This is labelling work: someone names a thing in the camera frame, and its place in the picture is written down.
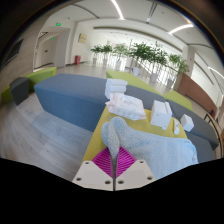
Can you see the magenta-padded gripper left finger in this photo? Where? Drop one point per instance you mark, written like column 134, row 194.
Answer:
column 93, row 175

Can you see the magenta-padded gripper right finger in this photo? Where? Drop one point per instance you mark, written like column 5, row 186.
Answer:
column 135, row 173

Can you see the light blue towel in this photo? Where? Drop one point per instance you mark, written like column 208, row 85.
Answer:
column 160, row 150

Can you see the large white box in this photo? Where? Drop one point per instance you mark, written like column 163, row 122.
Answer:
column 160, row 115

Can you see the clear plastic wipes pack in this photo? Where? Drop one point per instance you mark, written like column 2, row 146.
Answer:
column 128, row 107

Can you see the small white cube box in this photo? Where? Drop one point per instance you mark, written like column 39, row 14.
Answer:
column 187, row 122

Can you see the narrow grey ottoman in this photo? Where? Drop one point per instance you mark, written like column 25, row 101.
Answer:
column 203, row 131

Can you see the blue ottoman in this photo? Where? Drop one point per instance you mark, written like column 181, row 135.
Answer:
column 66, row 93

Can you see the white stacked tissue packs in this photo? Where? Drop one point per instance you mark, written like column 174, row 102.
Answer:
column 116, row 87

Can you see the black-framed wooden table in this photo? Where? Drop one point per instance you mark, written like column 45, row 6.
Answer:
column 213, row 119

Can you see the brown wooden counter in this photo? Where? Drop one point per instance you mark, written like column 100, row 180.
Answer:
column 196, row 91

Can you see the dark grey ottoman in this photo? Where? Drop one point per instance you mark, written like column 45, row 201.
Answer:
column 20, row 90

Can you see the long green ottoman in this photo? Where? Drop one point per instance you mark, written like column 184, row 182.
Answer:
column 40, row 75

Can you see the red fire extinguisher box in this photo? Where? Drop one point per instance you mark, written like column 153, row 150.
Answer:
column 77, row 60

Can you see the row of potted plants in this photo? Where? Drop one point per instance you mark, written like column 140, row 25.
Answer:
column 141, row 53

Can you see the green exit sign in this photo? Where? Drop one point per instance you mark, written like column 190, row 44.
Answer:
column 52, row 38
column 58, row 24

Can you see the ceiling light strips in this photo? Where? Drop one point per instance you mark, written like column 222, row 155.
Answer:
column 117, row 9

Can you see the framed wall picture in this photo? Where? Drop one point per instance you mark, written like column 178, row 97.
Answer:
column 82, row 38

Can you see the black wall screen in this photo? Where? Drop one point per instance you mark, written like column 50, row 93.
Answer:
column 13, row 51

